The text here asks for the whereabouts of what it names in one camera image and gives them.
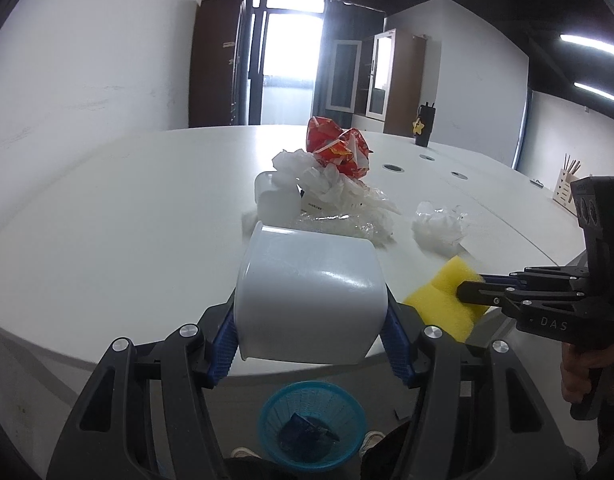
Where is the red snack wrapper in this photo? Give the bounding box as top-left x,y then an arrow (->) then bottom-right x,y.
307,116 -> 373,179

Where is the crumpled white plastic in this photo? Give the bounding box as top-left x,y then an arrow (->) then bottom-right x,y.
412,201 -> 469,248

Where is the dark blue wrapper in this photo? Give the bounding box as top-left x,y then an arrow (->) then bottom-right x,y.
278,412 -> 340,453

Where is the brown cabinet with glass doors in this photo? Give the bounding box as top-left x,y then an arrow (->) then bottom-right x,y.
364,29 -> 428,137

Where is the white plastic container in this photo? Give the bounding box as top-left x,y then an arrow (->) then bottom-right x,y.
234,221 -> 389,365

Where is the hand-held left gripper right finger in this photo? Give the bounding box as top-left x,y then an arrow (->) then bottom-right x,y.
382,287 -> 575,480

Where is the blue mesh waste basket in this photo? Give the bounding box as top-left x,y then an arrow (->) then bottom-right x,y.
257,381 -> 368,472

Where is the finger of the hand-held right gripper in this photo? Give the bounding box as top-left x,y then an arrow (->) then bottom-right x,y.
480,266 -> 588,287
456,280 -> 585,318

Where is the white and blue box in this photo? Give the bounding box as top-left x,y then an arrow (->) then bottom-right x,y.
298,189 -> 330,217

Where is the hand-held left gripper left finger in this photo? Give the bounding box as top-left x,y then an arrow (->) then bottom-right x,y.
47,292 -> 238,480

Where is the white plastic bag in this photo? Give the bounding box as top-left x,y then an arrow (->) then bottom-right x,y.
272,149 -> 403,216

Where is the white plastic bottle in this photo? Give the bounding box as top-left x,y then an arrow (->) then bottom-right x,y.
253,171 -> 303,228

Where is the clear plastic wrap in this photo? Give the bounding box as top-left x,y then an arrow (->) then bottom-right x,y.
292,210 -> 395,247

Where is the long ceiling light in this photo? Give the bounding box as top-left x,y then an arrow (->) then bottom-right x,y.
574,81 -> 614,108
560,34 -> 614,58

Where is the yellow sponge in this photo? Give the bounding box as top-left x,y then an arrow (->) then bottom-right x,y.
403,255 -> 488,343

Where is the person's right hand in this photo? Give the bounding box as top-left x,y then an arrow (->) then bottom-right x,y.
560,340 -> 614,406

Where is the black tumbler with yellow star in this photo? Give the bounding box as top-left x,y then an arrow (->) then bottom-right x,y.
413,101 -> 436,148

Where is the glass balcony door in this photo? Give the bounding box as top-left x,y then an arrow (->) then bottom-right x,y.
247,0 -> 325,126

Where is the tall brown wooden cabinet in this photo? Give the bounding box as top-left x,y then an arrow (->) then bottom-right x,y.
188,0 -> 248,128

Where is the grey glass door cabinet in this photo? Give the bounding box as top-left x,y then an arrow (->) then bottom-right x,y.
326,39 -> 363,113

